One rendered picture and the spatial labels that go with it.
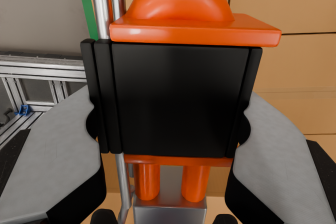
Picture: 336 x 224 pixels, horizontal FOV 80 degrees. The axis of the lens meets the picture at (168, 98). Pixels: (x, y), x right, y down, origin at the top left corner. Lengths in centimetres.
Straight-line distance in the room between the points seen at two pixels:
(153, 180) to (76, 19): 120
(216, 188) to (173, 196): 27
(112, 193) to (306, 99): 72
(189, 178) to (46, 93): 121
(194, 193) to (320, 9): 68
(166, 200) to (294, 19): 65
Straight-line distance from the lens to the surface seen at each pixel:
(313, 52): 81
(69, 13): 133
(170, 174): 20
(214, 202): 46
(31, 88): 135
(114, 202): 46
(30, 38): 148
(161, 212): 19
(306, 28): 77
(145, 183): 17
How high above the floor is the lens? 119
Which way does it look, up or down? 60 degrees down
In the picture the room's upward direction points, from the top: 177 degrees counter-clockwise
